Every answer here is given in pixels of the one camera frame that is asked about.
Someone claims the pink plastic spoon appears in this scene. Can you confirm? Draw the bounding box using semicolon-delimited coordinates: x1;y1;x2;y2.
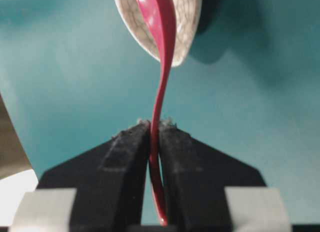
136;0;177;226

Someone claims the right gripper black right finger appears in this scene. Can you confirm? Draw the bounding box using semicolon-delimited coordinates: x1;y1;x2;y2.
159;122;266;232

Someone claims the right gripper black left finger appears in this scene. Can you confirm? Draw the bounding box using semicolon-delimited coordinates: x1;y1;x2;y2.
37;121;150;232

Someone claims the speckled ceramic spoon rest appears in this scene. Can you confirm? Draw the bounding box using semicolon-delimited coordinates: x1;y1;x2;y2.
114;0;203;67

